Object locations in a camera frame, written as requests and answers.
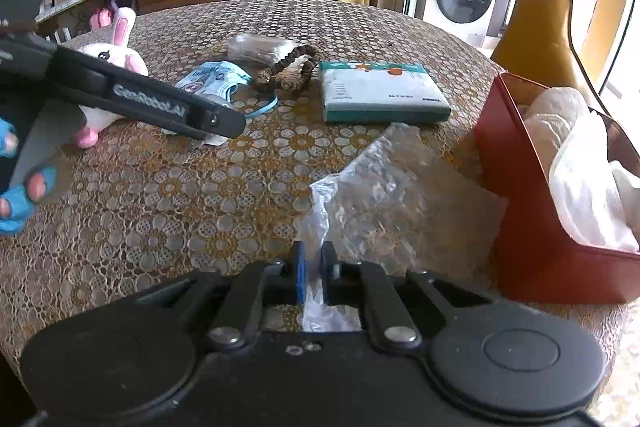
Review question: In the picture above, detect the white plastic bag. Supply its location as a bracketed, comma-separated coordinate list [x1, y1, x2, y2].
[549, 112, 640, 254]

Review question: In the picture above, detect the wooden bead bracelet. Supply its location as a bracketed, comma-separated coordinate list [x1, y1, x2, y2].
[250, 44, 322, 96]

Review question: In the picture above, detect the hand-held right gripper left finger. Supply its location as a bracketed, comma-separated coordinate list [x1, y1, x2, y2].
[132, 241, 307, 352]

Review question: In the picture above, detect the blue face mask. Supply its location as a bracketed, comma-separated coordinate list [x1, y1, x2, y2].
[175, 61, 279, 148]

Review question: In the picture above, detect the pink toy case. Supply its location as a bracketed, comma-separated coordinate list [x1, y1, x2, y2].
[90, 7, 114, 30]

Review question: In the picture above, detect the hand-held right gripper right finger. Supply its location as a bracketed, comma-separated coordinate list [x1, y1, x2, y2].
[320, 241, 501, 352]

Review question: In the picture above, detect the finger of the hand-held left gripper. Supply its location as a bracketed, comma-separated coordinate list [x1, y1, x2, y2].
[0, 32, 247, 140]

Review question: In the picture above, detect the person's left hand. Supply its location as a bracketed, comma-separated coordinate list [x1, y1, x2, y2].
[0, 116, 59, 236]

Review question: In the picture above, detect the green white tissue pack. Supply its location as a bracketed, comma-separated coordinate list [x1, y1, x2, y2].
[318, 61, 452, 124]

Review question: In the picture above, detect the yellow giraffe statue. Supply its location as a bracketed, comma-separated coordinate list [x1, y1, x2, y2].
[490, 0, 601, 108]

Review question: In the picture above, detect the white rabbit plush toy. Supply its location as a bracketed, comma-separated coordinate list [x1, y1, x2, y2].
[75, 7, 150, 149]

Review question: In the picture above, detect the red box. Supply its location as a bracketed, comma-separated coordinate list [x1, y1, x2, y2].
[474, 72, 640, 306]

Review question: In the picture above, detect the large clear plastic bag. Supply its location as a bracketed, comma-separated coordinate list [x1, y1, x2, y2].
[302, 123, 509, 333]

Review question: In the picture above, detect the small clear plastic bag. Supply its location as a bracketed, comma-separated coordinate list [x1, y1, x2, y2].
[227, 33, 301, 68]

